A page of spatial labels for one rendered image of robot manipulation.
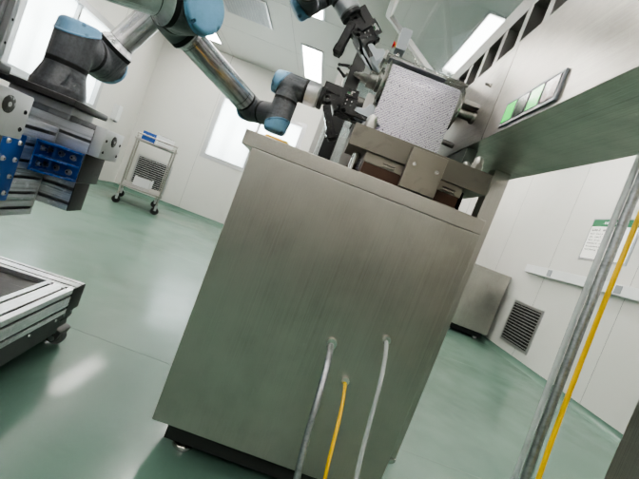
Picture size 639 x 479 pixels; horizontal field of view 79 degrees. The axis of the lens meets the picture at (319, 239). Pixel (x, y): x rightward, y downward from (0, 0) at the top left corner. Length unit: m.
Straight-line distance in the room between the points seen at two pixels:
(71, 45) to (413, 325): 1.25
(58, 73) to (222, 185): 5.74
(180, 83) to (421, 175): 6.71
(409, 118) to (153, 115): 6.53
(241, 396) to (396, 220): 0.61
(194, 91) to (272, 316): 6.60
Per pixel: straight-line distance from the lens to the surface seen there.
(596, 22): 1.02
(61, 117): 1.41
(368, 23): 1.43
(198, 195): 7.14
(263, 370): 1.09
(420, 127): 1.33
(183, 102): 7.46
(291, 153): 1.02
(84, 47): 1.46
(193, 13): 1.03
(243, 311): 1.05
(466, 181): 1.14
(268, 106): 1.30
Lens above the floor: 0.75
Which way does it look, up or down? 3 degrees down
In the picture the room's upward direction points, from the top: 21 degrees clockwise
